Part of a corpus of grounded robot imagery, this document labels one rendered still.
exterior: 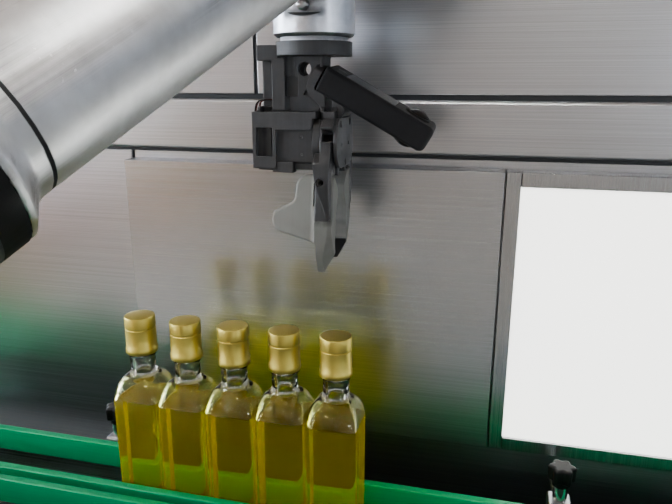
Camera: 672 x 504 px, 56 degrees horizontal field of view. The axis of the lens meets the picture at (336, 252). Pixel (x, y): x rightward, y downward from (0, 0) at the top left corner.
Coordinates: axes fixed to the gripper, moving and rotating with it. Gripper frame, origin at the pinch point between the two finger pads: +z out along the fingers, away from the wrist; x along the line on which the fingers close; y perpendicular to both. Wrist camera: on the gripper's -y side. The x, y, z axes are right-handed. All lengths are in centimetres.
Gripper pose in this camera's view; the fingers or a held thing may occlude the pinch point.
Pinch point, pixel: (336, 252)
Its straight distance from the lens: 63.6
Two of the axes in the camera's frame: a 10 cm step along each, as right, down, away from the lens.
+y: -9.7, -0.6, 2.2
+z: 0.0, 9.7, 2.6
